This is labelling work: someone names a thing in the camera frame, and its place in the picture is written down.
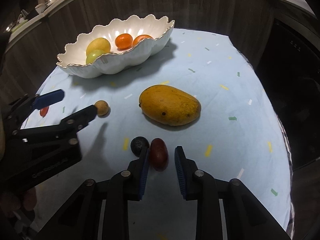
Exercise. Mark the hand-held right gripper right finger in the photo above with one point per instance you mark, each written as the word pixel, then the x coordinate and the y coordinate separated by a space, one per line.
pixel 178 172

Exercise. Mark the person's left hand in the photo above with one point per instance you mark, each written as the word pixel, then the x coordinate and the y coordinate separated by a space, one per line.
pixel 28 200

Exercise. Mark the white kitchen countertop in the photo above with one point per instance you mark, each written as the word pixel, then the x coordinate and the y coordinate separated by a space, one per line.
pixel 37 17

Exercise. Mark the yellow mango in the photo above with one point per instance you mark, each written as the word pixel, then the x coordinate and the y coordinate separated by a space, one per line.
pixel 170 105

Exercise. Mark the yellow lemon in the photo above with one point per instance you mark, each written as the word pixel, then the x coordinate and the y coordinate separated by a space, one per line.
pixel 98 44

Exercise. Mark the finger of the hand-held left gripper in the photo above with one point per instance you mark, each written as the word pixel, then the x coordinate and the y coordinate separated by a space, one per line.
pixel 80 118
pixel 48 99

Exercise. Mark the large red grape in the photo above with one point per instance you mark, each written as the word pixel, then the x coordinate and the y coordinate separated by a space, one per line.
pixel 158 155

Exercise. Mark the orange tangerine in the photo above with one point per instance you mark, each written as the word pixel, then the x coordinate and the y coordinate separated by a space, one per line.
pixel 141 39
pixel 123 41

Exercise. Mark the light blue confetti cloth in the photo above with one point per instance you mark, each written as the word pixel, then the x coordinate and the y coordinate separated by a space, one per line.
pixel 225 92

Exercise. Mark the brown longan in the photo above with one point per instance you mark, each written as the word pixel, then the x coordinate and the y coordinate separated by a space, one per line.
pixel 103 108

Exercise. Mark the small red grape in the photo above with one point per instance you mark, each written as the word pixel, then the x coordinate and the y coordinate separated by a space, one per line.
pixel 44 111

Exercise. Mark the black built-in dishwasher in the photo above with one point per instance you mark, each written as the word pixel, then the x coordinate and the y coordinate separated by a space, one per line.
pixel 287 92

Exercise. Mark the white scalloped bowl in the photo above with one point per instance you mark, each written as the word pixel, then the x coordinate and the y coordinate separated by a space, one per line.
pixel 117 65

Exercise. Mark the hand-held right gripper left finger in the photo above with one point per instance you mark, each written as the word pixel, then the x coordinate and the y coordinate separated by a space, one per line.
pixel 143 172

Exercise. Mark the dark blue grape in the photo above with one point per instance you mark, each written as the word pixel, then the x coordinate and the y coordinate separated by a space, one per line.
pixel 138 145

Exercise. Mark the green apple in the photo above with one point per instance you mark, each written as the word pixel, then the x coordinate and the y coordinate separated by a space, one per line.
pixel 94 56

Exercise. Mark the green plastic basin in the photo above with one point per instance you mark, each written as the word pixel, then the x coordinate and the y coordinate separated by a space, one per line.
pixel 18 25

